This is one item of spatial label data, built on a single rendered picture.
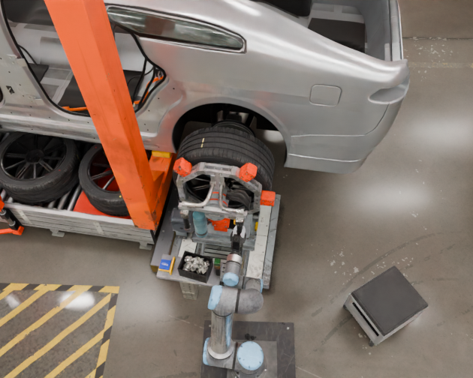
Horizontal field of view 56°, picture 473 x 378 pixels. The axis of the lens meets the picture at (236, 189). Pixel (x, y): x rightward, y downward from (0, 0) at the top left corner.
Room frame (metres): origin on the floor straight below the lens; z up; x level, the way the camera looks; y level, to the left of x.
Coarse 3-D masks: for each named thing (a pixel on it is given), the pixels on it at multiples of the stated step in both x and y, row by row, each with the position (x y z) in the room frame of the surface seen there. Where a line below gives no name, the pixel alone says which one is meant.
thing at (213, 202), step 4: (224, 188) 1.59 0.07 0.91; (228, 188) 1.61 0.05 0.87; (212, 192) 1.56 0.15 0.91; (216, 192) 1.55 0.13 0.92; (224, 192) 1.56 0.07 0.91; (212, 196) 1.52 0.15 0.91; (216, 196) 1.52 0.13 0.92; (224, 196) 1.53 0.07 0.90; (212, 200) 1.49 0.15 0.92; (216, 200) 1.49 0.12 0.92; (224, 200) 1.50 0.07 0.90; (228, 200) 1.53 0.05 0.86; (208, 204) 1.47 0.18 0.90; (212, 204) 1.47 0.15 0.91; (216, 204) 1.46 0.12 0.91; (224, 204) 1.48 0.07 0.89; (208, 216) 1.43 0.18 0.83; (212, 216) 1.42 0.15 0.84; (216, 216) 1.42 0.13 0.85; (220, 216) 1.41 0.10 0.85
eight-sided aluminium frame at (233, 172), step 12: (192, 168) 1.63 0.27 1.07; (204, 168) 1.59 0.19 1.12; (216, 168) 1.61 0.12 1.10; (228, 168) 1.59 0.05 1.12; (180, 180) 1.60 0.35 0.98; (240, 180) 1.54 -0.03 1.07; (252, 180) 1.57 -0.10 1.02; (180, 192) 1.60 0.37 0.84; (252, 204) 1.57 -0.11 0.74; (228, 216) 1.55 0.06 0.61
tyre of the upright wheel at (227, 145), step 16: (208, 128) 1.87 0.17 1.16; (224, 128) 1.86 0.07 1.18; (192, 144) 1.78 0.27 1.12; (208, 144) 1.74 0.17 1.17; (224, 144) 1.73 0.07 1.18; (240, 144) 1.74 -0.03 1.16; (256, 144) 1.79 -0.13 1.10; (192, 160) 1.67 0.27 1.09; (208, 160) 1.66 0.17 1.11; (224, 160) 1.64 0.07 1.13; (240, 160) 1.63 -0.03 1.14; (256, 160) 1.67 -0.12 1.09; (272, 160) 1.77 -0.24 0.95; (176, 176) 1.69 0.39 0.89; (256, 176) 1.61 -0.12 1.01; (272, 176) 1.68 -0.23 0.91
